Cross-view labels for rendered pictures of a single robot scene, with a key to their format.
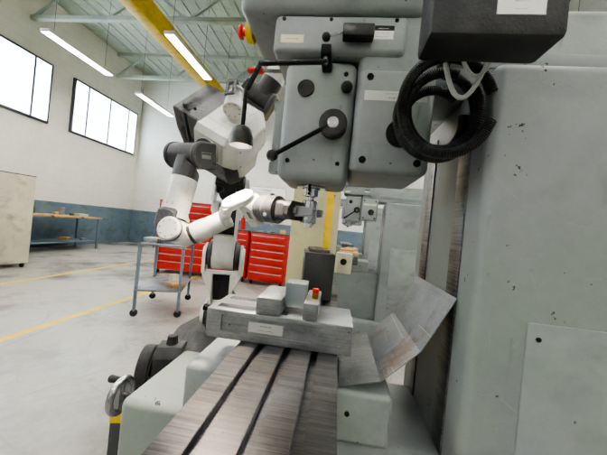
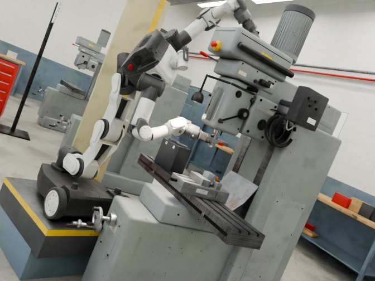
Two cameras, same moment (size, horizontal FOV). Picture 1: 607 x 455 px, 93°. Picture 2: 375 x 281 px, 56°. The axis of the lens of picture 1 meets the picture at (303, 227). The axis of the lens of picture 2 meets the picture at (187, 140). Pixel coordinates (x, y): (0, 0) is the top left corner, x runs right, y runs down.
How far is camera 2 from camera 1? 1.68 m
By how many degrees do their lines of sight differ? 39
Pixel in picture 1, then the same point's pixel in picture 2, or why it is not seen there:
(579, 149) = (303, 150)
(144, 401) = (140, 218)
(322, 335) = (220, 195)
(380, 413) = not seen: hidden behind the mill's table
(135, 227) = not seen: outside the picture
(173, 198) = (147, 114)
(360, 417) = not seen: hidden behind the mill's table
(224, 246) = (116, 127)
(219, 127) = (167, 70)
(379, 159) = (253, 132)
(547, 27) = (313, 128)
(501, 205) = (283, 162)
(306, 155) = (229, 122)
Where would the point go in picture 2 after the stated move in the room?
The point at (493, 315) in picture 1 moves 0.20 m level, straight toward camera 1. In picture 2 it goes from (270, 193) to (279, 202)
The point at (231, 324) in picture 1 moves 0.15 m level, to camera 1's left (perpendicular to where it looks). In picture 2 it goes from (190, 188) to (170, 184)
